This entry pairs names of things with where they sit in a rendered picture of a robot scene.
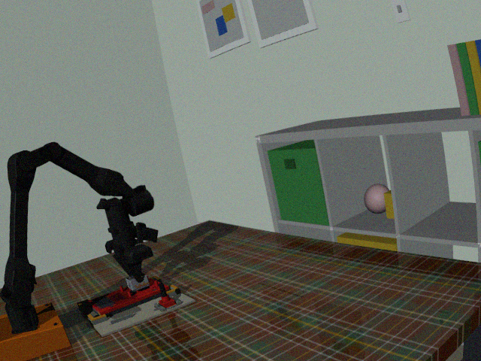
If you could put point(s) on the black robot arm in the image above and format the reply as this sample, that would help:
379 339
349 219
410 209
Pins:
19 273

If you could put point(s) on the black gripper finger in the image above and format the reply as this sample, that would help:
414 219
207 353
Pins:
135 269
120 259

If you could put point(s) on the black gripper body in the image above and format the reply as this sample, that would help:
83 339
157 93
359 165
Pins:
124 242

